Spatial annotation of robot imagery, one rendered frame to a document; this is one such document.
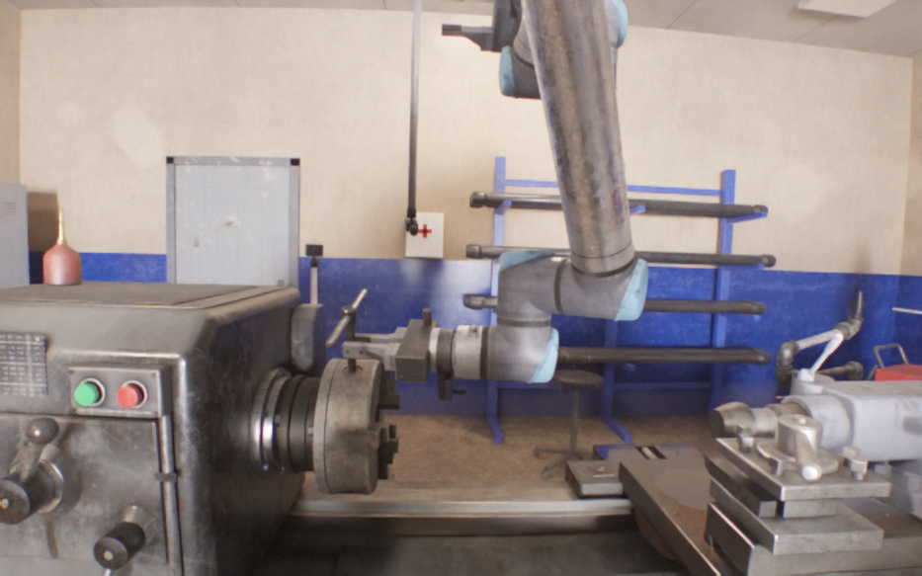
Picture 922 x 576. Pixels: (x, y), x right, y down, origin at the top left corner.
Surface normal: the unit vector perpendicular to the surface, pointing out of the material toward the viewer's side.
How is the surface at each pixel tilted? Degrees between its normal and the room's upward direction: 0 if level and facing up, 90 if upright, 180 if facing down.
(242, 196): 90
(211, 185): 90
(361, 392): 43
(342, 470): 105
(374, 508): 48
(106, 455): 90
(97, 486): 90
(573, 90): 123
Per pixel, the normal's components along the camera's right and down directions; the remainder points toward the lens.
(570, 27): -0.09, 0.58
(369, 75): 0.05, 0.08
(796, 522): 0.03, -1.00
